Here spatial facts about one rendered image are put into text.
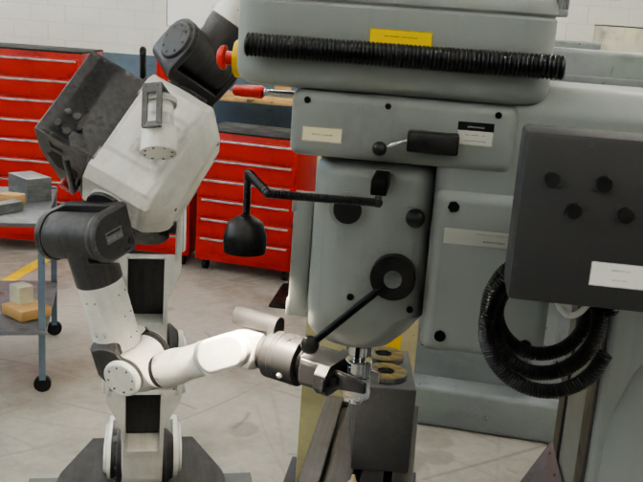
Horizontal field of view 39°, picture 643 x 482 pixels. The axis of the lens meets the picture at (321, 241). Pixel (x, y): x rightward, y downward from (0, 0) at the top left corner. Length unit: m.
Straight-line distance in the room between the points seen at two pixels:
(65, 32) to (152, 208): 9.71
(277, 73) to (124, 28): 9.80
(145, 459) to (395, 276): 1.18
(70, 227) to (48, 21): 9.82
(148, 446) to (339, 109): 1.27
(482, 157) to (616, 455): 0.49
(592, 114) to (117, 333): 0.96
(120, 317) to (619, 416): 0.92
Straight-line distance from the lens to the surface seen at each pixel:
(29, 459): 3.94
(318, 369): 1.55
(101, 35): 11.23
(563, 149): 1.10
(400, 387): 1.86
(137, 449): 2.36
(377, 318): 1.43
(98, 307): 1.75
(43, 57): 6.63
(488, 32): 1.32
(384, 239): 1.39
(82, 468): 2.66
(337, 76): 1.33
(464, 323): 1.40
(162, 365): 1.76
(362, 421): 1.88
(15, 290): 4.62
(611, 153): 1.11
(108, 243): 1.69
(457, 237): 1.37
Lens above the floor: 1.84
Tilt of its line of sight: 14 degrees down
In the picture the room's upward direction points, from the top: 4 degrees clockwise
